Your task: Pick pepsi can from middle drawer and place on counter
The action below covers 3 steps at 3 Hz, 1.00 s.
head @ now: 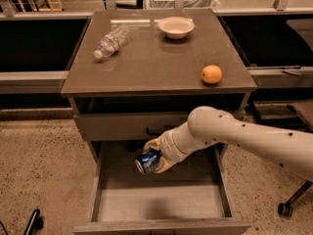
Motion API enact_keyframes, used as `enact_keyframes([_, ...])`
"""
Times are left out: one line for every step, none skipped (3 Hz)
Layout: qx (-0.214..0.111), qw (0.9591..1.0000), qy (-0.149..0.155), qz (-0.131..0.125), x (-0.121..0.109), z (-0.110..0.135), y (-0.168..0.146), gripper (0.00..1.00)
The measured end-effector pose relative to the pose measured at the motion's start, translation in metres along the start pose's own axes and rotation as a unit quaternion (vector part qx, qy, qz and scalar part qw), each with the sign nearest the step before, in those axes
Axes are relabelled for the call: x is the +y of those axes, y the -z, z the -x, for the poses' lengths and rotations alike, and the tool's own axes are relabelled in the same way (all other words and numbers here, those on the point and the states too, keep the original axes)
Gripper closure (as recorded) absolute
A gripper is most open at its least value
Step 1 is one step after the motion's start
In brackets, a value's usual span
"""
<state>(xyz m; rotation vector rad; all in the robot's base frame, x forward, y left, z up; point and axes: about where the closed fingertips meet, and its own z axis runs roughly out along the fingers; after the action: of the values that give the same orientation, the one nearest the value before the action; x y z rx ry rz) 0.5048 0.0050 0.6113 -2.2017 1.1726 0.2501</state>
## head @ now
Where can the grey drawer cabinet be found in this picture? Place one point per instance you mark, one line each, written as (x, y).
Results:
(151, 73)

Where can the orange fruit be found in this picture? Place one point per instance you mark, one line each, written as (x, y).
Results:
(211, 74)

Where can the blue pepsi can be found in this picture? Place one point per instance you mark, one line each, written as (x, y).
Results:
(148, 162)

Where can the closed grey top drawer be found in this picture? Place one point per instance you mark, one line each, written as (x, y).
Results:
(125, 126)

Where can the white paper bowl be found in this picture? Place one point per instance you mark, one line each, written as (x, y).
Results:
(176, 27)

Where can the open grey middle drawer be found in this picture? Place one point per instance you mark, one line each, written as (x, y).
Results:
(189, 199)

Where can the clear plastic water bottle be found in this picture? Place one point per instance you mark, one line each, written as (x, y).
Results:
(112, 41)

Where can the black drawer handle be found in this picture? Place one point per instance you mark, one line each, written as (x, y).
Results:
(155, 132)

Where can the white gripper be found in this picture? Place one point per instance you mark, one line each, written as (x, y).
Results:
(165, 144)

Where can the black chair leg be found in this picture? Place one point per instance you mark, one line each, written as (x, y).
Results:
(35, 222)

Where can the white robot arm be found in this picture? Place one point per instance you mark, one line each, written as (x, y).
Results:
(207, 126)

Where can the white wire basket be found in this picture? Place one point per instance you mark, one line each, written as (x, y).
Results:
(188, 4)

